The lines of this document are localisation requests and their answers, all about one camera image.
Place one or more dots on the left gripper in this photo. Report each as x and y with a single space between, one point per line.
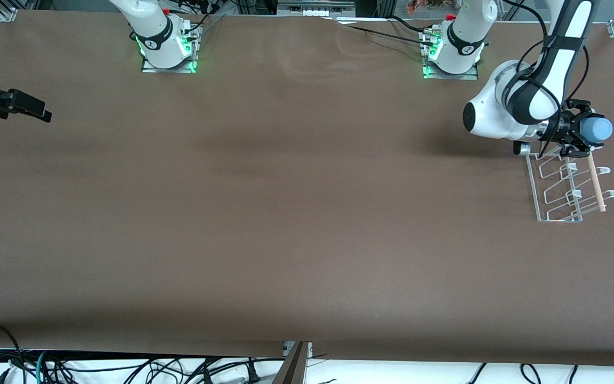
563 127

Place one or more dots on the blue plastic cup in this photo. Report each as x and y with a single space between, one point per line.
597 129

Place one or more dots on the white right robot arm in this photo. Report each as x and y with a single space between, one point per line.
158 32

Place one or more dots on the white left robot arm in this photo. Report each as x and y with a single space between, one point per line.
493 112

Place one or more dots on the brown table cover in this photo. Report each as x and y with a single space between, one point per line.
307 213

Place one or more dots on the white power strip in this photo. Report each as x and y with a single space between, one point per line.
315 7

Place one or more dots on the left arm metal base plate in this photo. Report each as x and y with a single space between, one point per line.
472 76

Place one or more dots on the dark metal frame post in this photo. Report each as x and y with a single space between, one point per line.
293 368

